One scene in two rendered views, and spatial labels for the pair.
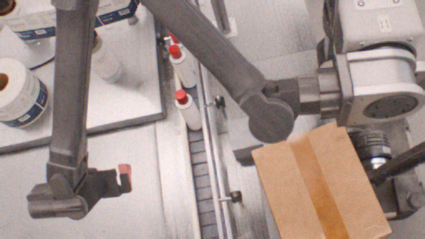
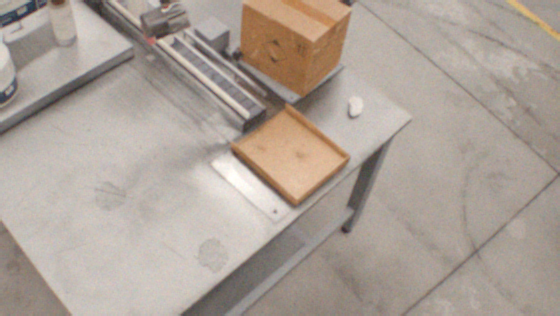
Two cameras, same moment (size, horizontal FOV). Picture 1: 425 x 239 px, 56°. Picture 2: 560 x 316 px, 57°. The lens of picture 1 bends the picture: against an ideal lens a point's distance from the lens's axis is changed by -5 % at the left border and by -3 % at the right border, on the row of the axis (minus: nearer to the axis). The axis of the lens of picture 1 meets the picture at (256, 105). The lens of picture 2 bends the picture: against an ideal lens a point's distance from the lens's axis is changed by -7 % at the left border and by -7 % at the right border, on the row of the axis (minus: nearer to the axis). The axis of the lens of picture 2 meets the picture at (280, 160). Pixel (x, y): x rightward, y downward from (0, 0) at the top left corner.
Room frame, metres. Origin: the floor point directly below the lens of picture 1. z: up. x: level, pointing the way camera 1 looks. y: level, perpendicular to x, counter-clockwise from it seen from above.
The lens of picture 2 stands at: (-0.72, 1.10, 2.29)
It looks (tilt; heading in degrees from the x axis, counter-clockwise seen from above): 53 degrees down; 307
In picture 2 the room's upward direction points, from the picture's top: 10 degrees clockwise
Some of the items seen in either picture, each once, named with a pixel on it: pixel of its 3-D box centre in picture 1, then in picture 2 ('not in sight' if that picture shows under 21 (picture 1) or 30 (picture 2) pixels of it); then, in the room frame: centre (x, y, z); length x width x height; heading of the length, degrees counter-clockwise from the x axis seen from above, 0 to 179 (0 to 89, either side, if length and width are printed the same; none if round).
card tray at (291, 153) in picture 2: not in sight; (290, 151); (-0.07, 0.20, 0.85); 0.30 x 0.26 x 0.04; 0
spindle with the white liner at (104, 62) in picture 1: (94, 50); (60, 8); (0.85, 0.48, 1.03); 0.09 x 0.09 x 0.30
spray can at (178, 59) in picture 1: (182, 65); (139, 1); (0.74, 0.21, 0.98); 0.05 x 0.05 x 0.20
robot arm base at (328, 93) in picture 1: (321, 93); not in sight; (0.31, -0.11, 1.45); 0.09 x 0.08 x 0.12; 173
